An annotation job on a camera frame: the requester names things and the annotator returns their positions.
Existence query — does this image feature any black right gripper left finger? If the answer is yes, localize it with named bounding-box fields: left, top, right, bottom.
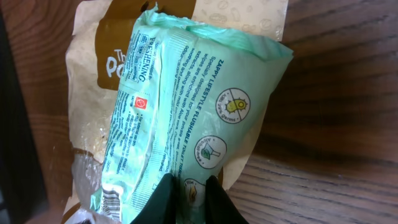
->
left=131, top=174, right=177, bottom=224

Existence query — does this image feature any teal wet wipes pack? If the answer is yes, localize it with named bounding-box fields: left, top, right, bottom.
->
left=90, top=8, right=293, bottom=223

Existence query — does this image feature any brown nut snack bag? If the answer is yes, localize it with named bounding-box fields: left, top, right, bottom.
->
left=60, top=0, right=290, bottom=224

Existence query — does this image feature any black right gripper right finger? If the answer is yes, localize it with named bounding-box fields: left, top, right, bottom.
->
left=205, top=175, right=248, bottom=224

